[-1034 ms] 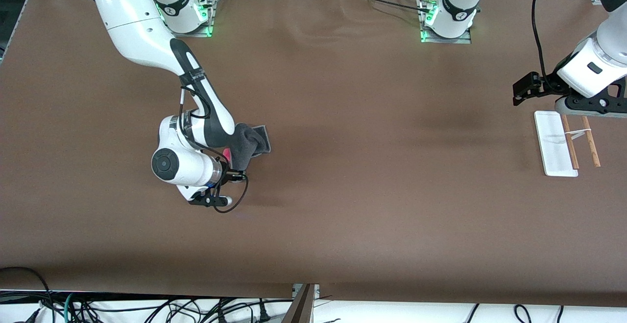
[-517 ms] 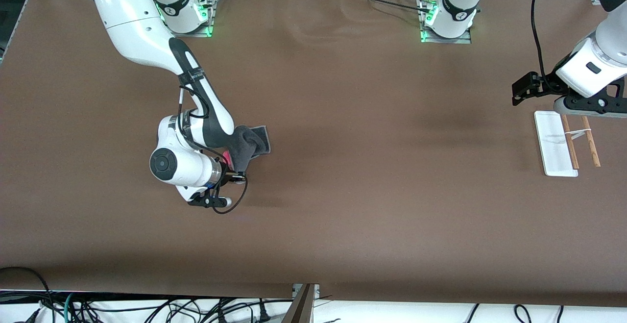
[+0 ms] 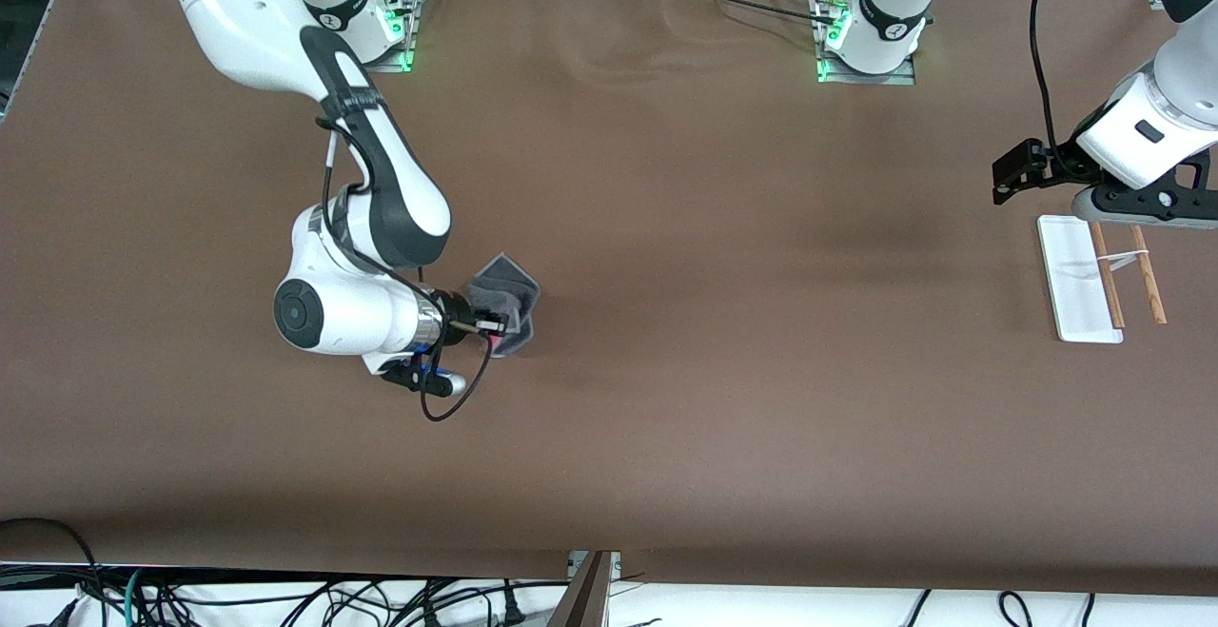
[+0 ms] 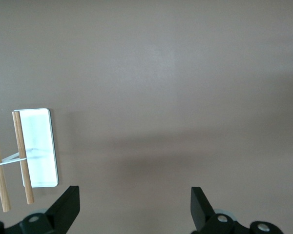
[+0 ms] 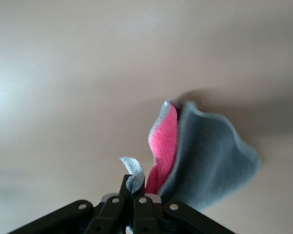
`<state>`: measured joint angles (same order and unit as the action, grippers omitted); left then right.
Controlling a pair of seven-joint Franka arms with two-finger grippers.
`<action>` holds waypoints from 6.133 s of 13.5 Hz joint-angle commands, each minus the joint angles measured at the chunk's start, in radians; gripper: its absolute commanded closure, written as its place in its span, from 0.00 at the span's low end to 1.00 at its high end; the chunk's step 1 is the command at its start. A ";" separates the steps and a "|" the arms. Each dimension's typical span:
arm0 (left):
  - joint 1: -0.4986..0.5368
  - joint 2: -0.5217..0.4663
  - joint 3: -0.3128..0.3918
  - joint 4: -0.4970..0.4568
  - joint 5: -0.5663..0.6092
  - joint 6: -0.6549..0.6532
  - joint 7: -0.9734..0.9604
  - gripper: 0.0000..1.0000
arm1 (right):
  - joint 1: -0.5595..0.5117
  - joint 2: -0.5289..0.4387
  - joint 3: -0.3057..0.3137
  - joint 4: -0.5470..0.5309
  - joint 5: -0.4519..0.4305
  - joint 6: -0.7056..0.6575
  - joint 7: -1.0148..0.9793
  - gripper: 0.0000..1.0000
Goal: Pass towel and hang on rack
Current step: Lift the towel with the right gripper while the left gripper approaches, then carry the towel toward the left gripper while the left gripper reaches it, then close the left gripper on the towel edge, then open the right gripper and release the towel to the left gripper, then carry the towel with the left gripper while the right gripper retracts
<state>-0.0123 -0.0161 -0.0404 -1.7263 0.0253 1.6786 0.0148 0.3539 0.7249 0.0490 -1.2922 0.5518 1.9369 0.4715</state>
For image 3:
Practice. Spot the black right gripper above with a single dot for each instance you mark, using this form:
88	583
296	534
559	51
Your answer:
457	311

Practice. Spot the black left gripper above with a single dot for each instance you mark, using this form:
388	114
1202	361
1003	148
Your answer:
1054	163

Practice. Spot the grey and pink towel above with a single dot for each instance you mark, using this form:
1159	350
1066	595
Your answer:
509	289

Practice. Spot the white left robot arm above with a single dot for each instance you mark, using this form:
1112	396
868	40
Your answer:
1147	123

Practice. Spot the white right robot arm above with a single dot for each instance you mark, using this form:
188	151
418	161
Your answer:
343	308

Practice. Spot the white rectangular tray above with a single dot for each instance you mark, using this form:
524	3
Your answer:
1080	275

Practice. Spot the dark wooden beam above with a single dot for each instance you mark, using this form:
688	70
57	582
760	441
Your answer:
580	598

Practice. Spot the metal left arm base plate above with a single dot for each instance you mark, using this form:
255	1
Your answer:
899	75

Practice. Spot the small metal bracket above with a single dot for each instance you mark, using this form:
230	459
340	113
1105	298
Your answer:
615	565

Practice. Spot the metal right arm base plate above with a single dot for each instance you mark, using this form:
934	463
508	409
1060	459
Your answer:
404	37

